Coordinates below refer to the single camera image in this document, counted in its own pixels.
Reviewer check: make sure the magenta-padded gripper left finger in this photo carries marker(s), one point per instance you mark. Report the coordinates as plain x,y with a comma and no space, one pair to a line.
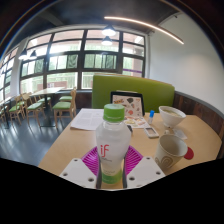
77,171

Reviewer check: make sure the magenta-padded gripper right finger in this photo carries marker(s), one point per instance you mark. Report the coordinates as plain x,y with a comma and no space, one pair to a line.
146,170

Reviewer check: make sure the clear green-capped drink bottle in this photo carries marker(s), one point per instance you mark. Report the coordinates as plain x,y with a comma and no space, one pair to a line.
113,140

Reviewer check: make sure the white flower-print mug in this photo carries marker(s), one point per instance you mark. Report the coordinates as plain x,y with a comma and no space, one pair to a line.
168,156

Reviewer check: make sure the white flat phone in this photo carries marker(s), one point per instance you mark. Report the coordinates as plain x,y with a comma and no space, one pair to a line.
151,132

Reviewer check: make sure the flat round red coaster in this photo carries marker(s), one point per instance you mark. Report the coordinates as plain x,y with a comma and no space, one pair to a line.
190,153

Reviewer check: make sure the colourful sticker sheet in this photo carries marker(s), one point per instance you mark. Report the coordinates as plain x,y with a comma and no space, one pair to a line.
137,122

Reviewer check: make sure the small blue-capped bottle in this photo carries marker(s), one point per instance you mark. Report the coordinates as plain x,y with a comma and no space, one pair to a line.
151,117

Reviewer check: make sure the white printed paper sheets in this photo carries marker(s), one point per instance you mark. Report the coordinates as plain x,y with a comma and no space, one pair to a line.
86,118

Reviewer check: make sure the white ceramic bowl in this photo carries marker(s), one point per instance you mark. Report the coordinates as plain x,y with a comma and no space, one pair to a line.
171,118

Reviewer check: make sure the wooden chairs with green seats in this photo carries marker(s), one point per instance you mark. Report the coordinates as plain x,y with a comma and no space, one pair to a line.
63,105

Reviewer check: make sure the black tablet with stickers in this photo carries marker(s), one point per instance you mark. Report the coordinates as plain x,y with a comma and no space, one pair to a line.
128,103

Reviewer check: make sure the green upholstered bench backrest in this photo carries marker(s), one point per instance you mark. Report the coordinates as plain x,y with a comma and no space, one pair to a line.
156,90

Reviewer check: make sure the wooden dining table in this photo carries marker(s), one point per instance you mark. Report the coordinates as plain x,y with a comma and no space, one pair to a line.
46,90

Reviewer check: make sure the black pendant lamps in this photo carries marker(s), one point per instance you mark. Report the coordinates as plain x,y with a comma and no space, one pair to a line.
108,31

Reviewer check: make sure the long curved ceiling light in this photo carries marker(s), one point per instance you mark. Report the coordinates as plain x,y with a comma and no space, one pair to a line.
143,23

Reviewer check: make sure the black-framed window wall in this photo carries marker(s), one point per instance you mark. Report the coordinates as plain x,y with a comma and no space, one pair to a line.
63,46

